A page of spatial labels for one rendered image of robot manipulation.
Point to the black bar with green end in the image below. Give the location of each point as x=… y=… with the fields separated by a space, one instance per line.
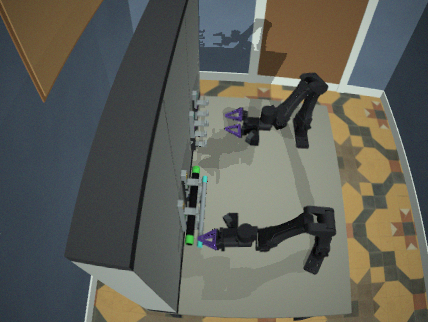
x=189 y=239

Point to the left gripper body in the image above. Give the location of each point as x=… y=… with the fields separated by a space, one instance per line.
x=222 y=242

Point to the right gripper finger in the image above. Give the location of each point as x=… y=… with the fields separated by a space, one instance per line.
x=238 y=126
x=239 y=118

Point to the light grey panel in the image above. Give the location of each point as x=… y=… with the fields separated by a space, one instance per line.
x=120 y=231

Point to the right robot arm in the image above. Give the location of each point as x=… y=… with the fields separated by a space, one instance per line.
x=303 y=118

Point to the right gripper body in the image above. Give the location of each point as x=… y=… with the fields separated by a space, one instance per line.
x=245 y=119

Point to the grey metal bar with teal end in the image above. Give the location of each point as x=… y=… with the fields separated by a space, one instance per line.
x=202 y=210

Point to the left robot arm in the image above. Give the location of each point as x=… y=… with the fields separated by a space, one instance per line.
x=274 y=235

